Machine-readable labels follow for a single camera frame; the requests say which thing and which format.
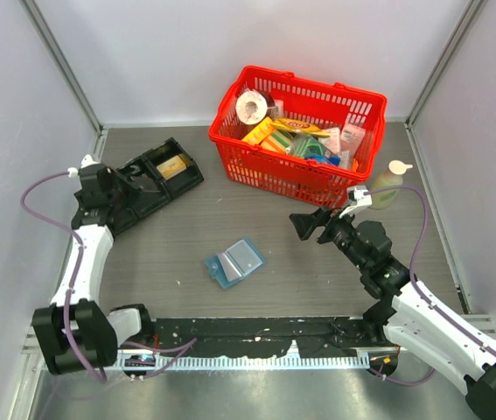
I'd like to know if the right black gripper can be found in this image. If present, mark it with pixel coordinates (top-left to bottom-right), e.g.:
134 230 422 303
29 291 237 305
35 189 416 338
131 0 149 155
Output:
290 203 369 271

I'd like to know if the blue leather card holder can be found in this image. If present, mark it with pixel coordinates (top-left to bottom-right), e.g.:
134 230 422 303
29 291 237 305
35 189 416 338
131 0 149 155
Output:
205 238 267 290

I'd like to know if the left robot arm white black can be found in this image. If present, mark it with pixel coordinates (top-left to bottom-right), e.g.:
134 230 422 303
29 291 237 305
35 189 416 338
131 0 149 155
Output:
29 155 155 381

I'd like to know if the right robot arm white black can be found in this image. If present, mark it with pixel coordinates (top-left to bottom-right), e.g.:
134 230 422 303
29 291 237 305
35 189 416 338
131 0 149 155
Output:
290 208 496 419

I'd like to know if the black compartment tray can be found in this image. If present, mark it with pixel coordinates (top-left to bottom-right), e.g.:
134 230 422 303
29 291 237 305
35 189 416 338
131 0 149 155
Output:
111 137 204 236

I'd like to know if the green patterned packet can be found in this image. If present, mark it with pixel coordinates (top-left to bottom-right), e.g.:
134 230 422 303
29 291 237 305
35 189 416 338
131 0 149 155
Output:
286 133 340 166

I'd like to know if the red plastic shopping basket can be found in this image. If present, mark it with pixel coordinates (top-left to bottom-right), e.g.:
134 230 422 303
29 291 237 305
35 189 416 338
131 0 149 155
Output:
208 66 388 207

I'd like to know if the yellow orange box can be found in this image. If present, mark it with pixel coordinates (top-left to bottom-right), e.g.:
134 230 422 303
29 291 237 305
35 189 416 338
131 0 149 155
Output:
242 117 294 153

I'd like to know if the yellow chips bag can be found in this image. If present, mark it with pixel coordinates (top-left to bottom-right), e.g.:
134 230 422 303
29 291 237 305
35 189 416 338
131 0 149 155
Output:
271 117 330 137

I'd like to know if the pink white packet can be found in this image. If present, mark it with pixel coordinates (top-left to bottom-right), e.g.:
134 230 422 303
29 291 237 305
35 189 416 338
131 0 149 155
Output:
339 123 367 154

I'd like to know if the green lotion bottle white cap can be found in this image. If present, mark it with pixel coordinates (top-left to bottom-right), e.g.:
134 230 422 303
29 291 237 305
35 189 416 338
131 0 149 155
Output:
370 160 414 210

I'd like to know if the white tape roll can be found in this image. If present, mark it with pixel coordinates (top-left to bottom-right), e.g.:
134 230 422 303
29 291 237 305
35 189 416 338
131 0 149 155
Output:
235 90 269 125

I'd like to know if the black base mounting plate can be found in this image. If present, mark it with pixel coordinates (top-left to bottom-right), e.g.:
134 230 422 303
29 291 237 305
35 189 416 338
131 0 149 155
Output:
140 317 393 359

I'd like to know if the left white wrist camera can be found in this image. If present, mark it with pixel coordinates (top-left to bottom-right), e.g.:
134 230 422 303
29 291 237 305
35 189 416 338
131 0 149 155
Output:
67 154 102 179

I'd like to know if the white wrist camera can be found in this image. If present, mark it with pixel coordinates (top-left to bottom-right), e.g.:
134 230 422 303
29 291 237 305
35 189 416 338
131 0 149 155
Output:
67 154 102 179
339 185 372 218

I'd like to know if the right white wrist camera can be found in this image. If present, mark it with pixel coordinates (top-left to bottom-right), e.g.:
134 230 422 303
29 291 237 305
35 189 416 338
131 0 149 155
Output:
339 185 372 218

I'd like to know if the white slotted cable duct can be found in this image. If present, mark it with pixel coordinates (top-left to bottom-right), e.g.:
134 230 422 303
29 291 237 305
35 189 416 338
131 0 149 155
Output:
115 353 370 371

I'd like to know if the aluminium frame rail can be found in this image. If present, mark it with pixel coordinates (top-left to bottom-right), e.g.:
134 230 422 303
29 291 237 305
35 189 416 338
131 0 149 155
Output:
21 314 496 354

